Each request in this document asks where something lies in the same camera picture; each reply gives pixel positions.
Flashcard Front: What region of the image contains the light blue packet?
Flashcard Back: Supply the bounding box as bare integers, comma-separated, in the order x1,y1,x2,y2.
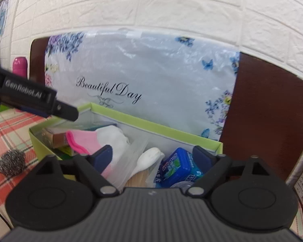
187,152,205,182

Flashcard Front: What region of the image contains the pink bottle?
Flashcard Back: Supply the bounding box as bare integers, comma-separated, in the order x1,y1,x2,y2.
12,57,29,78

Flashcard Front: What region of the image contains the brown oblong box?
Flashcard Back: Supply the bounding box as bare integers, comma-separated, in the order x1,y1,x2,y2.
42,128,71,149

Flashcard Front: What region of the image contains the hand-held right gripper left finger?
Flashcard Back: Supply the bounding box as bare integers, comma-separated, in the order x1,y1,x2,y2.
35,145,117,197

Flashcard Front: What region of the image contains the white plastic spoon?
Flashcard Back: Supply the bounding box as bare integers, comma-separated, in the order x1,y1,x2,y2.
130,147,164,179

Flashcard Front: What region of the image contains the floral bedding bag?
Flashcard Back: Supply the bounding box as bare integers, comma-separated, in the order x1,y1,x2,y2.
44,29,240,142

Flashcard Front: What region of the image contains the steel wool scourer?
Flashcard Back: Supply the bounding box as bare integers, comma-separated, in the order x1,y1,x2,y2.
0,149,26,176

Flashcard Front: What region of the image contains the pink and white sock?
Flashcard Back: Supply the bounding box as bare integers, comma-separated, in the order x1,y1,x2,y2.
66,125,130,178

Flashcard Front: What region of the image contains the blue printed packet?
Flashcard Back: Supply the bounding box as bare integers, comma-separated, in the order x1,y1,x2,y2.
159,148,192,187

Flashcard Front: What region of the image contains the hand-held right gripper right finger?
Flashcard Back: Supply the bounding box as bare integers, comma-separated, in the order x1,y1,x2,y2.
187,145,275,197

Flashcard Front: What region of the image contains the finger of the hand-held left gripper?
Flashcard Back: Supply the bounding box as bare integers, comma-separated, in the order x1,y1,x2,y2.
52,100,79,122

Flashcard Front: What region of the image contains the plaid bed sheet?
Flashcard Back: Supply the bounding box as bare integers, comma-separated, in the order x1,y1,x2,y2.
0,106,303,242

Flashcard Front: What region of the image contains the brown wooden headboard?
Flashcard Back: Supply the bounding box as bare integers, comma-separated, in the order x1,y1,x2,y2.
28,37,303,189

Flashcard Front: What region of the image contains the teal packet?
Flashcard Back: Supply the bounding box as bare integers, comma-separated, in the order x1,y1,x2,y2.
76,122,118,131

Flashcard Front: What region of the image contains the green cardboard box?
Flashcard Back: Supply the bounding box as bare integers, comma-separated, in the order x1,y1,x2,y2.
29,102,224,189

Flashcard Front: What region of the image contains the clear plastic bag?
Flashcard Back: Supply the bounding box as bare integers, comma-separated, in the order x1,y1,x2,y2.
108,137,149,189

